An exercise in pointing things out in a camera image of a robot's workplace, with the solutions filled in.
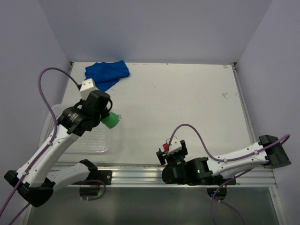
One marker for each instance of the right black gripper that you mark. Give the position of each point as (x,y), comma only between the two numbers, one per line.
(183,153)

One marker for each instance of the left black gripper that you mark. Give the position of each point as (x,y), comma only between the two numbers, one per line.
(105,113)

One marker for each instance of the green microfiber towel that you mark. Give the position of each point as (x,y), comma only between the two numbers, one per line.
(111,120)

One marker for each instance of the blue microfiber towel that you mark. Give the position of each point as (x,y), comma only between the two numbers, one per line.
(105,75)

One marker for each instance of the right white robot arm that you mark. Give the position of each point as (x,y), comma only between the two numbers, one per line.
(268,152)

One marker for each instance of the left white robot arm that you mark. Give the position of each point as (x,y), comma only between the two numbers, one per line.
(34,181)

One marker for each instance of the clear plastic basket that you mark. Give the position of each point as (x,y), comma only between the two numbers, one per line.
(97,141)

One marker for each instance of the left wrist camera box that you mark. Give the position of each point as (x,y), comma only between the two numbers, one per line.
(86,88)

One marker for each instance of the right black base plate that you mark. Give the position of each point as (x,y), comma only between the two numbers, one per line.
(219,180)

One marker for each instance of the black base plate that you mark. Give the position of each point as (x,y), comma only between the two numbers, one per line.
(219,180)
(103,177)

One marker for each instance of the aluminium mounting rail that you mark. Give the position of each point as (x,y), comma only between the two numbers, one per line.
(150,176)

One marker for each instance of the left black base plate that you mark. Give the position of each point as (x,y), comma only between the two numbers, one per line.
(103,177)

